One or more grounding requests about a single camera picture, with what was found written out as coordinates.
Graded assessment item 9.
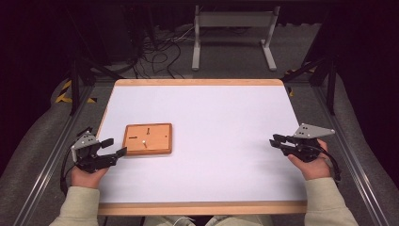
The white metal stand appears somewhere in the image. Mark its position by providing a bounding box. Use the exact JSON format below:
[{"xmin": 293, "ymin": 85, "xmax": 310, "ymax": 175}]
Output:
[{"xmin": 191, "ymin": 5, "xmax": 281, "ymax": 73}]

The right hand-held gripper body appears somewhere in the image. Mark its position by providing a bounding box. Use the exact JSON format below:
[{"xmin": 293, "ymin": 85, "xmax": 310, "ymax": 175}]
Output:
[{"xmin": 280, "ymin": 122, "xmax": 336, "ymax": 164}]

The aluminium rail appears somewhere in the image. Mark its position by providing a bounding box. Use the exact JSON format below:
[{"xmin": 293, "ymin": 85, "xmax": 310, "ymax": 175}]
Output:
[
  {"xmin": 312, "ymin": 85, "xmax": 391, "ymax": 226},
  {"xmin": 11, "ymin": 84, "xmax": 95, "ymax": 226}
]

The black equipment box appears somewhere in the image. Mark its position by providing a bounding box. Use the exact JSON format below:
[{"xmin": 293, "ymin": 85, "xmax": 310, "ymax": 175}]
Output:
[{"xmin": 93, "ymin": 3, "xmax": 139, "ymax": 66}]

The yellow black hazard tape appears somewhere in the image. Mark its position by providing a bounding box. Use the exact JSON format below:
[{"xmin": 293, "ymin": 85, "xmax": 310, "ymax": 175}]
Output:
[
  {"xmin": 55, "ymin": 79, "xmax": 98, "ymax": 105},
  {"xmin": 283, "ymin": 66, "xmax": 318, "ymax": 98}
]

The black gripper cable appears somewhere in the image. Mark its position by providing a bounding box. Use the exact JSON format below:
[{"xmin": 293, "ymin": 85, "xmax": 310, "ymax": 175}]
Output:
[
  {"xmin": 315, "ymin": 144, "xmax": 343, "ymax": 186},
  {"xmin": 59, "ymin": 126, "xmax": 94, "ymax": 196}
]

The tangle of black floor cables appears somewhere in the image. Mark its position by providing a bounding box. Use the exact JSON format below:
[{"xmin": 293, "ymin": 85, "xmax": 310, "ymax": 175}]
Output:
[{"xmin": 125, "ymin": 23, "xmax": 196, "ymax": 80}]

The person's left hand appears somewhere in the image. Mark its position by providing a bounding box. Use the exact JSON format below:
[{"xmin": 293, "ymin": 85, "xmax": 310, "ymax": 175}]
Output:
[{"xmin": 70, "ymin": 165, "xmax": 109, "ymax": 190}]

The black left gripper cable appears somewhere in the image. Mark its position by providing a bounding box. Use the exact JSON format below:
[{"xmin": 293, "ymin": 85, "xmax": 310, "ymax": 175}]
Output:
[{"xmin": 59, "ymin": 126, "xmax": 94, "ymax": 196}]

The wooden picture frame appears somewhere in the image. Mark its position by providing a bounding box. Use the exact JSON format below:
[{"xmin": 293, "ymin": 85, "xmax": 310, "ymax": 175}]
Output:
[{"xmin": 121, "ymin": 122, "xmax": 174, "ymax": 157}]

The person's right hand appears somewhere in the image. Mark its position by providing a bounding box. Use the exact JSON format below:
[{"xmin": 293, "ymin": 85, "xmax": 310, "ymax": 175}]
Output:
[{"xmin": 287, "ymin": 138, "xmax": 332, "ymax": 182}]

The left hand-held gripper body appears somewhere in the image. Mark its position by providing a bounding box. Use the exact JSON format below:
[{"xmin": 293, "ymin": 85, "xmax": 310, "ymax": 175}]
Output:
[{"xmin": 70, "ymin": 126, "xmax": 119, "ymax": 174}]

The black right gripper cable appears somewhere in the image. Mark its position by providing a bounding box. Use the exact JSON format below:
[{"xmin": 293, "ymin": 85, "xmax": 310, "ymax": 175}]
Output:
[{"xmin": 315, "ymin": 144, "xmax": 343, "ymax": 186}]

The black metal stand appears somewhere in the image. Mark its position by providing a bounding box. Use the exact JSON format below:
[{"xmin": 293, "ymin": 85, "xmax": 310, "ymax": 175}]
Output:
[
  {"xmin": 281, "ymin": 53, "xmax": 341, "ymax": 116},
  {"xmin": 64, "ymin": 8, "xmax": 124, "ymax": 116}
]

